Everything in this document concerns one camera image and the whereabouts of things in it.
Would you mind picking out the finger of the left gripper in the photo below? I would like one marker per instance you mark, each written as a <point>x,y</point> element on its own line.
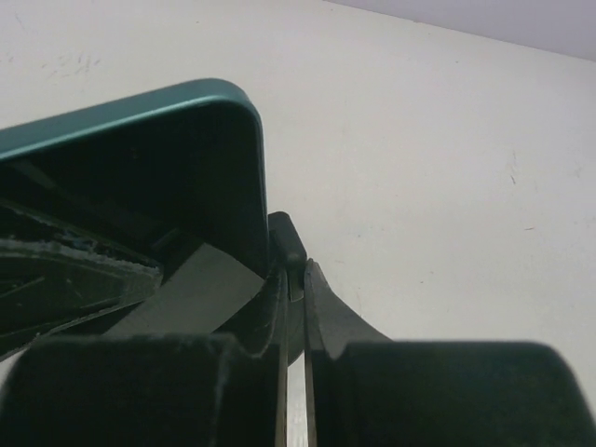
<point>55,275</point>

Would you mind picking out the black phone teal case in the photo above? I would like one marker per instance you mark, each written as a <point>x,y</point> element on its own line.
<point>176,175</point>

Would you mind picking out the black round-base phone stand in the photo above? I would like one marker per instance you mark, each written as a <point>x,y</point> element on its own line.
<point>289,252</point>

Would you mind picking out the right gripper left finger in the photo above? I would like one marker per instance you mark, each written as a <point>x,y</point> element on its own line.
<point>222,389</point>

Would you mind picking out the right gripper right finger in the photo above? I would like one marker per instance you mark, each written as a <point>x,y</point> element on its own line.
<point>364,389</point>

